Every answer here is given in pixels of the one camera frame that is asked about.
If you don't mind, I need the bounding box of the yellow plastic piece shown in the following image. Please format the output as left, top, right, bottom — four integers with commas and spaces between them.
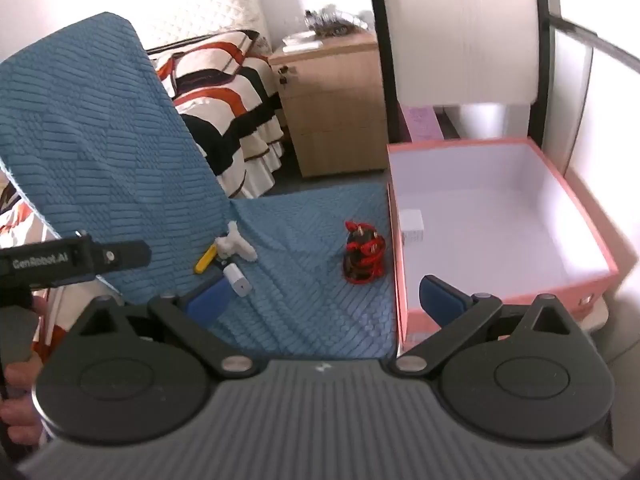
194, 245, 219, 275

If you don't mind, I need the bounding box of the red and black toy figure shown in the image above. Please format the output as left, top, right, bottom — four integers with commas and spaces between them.
341, 219, 387, 285

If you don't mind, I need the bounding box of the wooden nightstand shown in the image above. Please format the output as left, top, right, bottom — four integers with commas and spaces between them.
267, 30, 391, 178

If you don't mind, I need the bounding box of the cream quilted headboard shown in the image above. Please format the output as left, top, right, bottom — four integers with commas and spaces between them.
145, 0, 273, 53

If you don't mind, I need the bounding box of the black metal bar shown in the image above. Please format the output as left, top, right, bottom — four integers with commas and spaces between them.
547, 12, 640, 68

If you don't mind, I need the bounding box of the pink cardboard box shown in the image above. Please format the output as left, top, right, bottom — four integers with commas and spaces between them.
386, 136, 621, 345

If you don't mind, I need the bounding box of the white plug adapter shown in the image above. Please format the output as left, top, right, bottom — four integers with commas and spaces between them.
222, 261, 252, 296

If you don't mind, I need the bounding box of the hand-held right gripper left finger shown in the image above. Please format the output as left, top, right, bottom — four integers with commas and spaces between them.
77, 279, 257, 378

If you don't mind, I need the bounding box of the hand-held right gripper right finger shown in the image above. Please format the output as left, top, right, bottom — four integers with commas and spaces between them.
389, 274, 573, 376

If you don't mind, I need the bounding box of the blue textured cloth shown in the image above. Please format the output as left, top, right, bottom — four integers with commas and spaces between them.
0, 11, 401, 361

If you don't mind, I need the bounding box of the white toy figure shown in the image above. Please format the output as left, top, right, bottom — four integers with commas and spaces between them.
215, 221, 258, 263

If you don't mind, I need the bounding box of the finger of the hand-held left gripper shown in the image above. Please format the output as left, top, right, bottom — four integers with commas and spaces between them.
90, 241, 152, 276

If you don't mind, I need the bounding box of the white round chair back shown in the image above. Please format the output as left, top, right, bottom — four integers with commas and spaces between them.
365, 0, 596, 171

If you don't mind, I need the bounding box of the small white cube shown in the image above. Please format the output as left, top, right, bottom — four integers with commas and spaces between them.
401, 208, 426, 242

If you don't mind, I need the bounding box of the person's left hand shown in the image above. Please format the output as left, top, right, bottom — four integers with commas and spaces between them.
0, 355, 48, 443

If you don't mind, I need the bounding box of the wire basket with clutter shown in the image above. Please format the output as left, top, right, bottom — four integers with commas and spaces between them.
304, 5, 373, 37

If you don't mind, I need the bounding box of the pink small box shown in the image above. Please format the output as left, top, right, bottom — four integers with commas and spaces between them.
407, 106, 443, 143

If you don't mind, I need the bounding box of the striped bed blanket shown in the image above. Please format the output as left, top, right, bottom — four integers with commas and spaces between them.
145, 30, 286, 200

